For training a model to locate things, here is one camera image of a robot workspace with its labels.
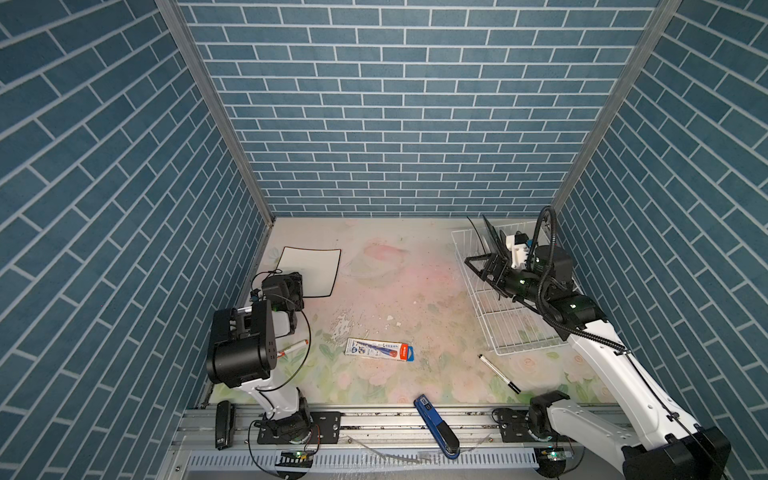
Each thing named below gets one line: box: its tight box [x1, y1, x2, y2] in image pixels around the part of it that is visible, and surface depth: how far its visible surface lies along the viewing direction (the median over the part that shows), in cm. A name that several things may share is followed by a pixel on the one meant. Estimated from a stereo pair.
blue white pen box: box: [344, 338, 415, 362], surface depth 88 cm
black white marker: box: [477, 354, 521, 394], surface depth 84 cm
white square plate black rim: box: [276, 246, 342, 297], surface depth 108 cm
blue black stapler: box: [413, 394, 461, 459], surface depth 72 cm
